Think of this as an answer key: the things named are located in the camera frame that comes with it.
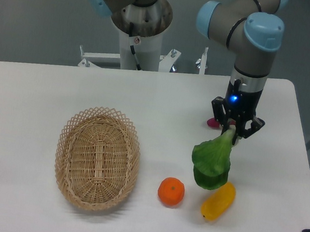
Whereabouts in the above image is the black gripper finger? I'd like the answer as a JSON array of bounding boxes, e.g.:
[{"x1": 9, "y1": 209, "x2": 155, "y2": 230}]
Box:
[
  {"x1": 211, "y1": 97, "x2": 231, "y2": 133},
  {"x1": 232, "y1": 116, "x2": 265, "y2": 145}
]

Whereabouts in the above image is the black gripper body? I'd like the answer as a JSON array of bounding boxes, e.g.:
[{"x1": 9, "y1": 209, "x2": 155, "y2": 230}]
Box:
[{"x1": 223, "y1": 79, "x2": 262, "y2": 124}]

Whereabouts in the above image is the green bok choy vegetable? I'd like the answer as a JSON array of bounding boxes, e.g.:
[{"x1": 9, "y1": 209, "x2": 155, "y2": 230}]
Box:
[{"x1": 192, "y1": 129, "x2": 235, "y2": 190}]

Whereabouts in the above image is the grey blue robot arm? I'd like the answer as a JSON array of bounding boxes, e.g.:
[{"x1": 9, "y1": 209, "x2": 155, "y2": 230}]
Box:
[{"x1": 89, "y1": 0, "x2": 288, "y2": 140}]

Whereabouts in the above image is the purple sweet potato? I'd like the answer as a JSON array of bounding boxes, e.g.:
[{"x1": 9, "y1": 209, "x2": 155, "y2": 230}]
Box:
[{"x1": 206, "y1": 117, "x2": 236, "y2": 130}]

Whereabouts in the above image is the yellow mango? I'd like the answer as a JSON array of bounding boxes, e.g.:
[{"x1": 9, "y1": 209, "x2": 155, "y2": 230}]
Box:
[{"x1": 200, "y1": 182, "x2": 236, "y2": 221}]

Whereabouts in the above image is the orange tangerine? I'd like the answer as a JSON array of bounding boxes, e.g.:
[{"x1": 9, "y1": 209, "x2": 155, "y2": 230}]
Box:
[{"x1": 157, "y1": 177, "x2": 185, "y2": 207}]

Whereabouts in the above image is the woven wicker basket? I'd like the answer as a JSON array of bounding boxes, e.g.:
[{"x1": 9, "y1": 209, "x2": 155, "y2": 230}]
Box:
[{"x1": 54, "y1": 107, "x2": 140, "y2": 211}]

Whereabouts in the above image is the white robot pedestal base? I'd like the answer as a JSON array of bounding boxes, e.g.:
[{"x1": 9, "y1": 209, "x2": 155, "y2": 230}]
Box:
[{"x1": 79, "y1": 0, "x2": 181, "y2": 72}]

